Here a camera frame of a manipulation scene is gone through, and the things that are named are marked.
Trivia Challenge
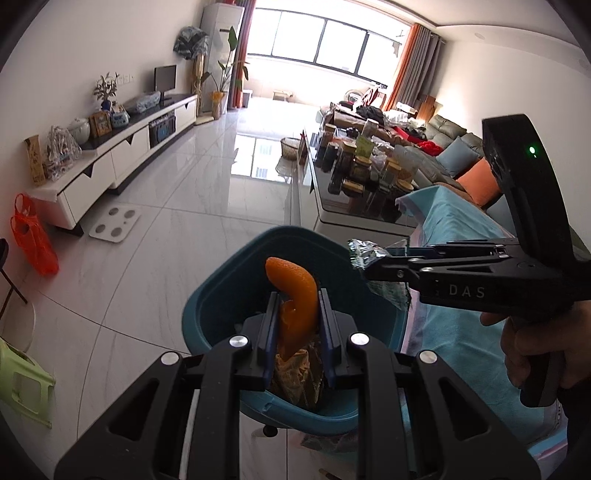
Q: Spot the flower vase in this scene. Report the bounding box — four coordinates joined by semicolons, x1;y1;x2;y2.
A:
93;71;120;112

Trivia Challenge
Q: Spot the green plastic stool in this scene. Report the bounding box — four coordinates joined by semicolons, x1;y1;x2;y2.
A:
0;339;57;430

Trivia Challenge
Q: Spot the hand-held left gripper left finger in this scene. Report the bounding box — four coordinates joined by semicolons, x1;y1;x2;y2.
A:
54;292;280;480

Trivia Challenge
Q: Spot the glass coffee table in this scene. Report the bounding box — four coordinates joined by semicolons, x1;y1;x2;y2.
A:
290;129;422;251

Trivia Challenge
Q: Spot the orange grey curtain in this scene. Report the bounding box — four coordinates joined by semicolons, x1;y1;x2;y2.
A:
228;0;257;110
383;23;447;114

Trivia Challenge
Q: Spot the large window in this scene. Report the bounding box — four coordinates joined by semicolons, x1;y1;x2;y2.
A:
253;6;408;78

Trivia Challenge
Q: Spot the silver foil wrapper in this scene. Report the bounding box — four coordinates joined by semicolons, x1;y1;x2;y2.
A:
347;237;413;311

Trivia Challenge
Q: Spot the covered standing fan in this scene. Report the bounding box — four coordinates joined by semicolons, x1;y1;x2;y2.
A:
172;25;211;121

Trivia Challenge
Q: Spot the white standing air conditioner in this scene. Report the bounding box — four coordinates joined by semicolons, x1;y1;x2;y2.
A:
200;4;246;114

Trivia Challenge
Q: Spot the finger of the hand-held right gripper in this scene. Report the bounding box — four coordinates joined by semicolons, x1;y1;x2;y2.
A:
385;239;519;258
362;255;523;285

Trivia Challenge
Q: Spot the blue printed tablecloth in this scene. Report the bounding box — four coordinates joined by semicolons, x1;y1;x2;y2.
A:
394;185;591;464

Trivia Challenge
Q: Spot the white bathroom scale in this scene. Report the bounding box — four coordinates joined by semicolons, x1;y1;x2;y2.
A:
88;206;142;243

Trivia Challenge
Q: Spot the black monitor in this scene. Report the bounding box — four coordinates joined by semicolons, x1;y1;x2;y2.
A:
153;65;178;105

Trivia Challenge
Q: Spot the blue pillow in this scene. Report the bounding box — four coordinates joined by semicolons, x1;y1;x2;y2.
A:
435;137;481;179

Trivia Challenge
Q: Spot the person's right hand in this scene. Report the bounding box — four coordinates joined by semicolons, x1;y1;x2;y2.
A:
479;302;591;389

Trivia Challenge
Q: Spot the black chair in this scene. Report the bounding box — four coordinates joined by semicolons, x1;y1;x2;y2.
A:
0;237;29;320

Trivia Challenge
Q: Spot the brown printed box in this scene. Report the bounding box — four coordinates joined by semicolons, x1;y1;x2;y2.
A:
23;134;46;186

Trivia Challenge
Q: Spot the orange pillow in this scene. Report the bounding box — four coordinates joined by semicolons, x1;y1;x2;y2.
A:
454;158;504;208

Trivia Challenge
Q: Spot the green sofa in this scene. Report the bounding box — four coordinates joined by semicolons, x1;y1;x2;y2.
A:
392;113;509;223

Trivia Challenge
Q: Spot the white TV cabinet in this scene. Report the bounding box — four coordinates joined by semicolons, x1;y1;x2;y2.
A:
30;93;199;230

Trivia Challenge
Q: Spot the teal trash bin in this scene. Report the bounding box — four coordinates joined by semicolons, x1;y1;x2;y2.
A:
182;224;408;438

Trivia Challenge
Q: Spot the golden snack bag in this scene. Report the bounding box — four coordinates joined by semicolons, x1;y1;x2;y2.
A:
270;339;327;412

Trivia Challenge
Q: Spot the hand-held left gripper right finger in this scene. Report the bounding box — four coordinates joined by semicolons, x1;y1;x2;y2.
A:
318;288;541;480

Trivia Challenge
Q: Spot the white ceramic jar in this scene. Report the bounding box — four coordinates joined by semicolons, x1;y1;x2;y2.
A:
66;117;92;145

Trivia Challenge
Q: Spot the pile of clothes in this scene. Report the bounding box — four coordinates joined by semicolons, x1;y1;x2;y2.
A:
331;85;431;140

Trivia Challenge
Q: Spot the picture frame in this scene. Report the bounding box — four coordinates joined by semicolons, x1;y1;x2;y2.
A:
88;111;113;138

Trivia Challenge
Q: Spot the orange plastic bag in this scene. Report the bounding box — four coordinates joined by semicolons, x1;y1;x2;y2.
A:
10;192;60;277

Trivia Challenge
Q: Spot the orange peel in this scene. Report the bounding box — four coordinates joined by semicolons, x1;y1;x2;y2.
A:
264;257;321;362

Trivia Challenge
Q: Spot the tall potted plant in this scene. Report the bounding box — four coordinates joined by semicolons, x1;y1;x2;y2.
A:
201;25;250;121

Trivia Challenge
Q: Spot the clear plastic gift bag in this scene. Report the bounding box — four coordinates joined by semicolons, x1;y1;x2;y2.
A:
43;125;83;182

